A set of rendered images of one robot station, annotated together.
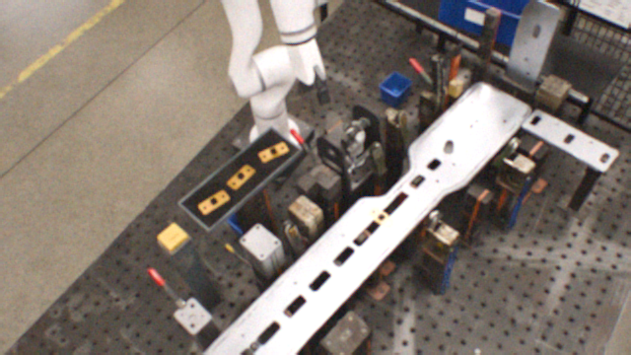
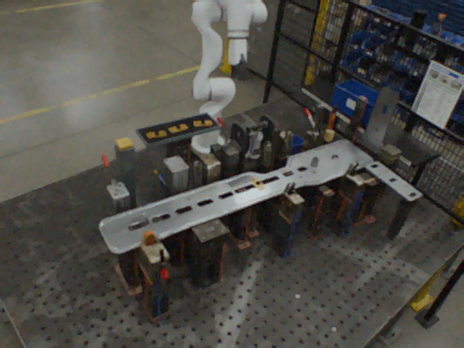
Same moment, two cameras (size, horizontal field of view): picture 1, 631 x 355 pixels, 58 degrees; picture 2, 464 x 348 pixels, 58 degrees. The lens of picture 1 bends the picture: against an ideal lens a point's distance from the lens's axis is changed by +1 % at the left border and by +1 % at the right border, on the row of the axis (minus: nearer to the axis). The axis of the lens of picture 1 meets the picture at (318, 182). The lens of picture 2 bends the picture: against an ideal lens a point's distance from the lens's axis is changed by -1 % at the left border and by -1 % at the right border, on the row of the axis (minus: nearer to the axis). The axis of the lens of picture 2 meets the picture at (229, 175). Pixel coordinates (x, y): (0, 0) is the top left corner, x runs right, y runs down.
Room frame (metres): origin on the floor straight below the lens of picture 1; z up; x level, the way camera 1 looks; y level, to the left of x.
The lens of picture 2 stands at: (-0.62, -0.15, 2.21)
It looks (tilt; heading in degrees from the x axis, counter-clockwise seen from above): 39 degrees down; 4
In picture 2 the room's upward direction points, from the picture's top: 7 degrees clockwise
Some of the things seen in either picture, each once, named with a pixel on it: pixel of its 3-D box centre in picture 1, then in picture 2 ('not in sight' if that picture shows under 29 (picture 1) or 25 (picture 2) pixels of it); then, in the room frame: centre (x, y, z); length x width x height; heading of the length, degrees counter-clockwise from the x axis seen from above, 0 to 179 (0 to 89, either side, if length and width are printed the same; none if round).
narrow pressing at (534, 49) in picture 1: (529, 45); (380, 120); (1.33, -0.74, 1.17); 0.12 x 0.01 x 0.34; 41
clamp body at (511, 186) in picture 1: (507, 192); (345, 205); (0.97, -0.62, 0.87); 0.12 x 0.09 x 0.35; 41
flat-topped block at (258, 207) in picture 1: (255, 218); (178, 169); (0.97, 0.22, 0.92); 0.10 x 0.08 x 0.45; 131
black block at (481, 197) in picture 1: (473, 217); (319, 213); (0.91, -0.49, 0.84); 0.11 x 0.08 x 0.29; 41
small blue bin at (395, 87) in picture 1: (395, 91); (293, 145); (1.61, -0.37, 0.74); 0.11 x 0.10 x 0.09; 131
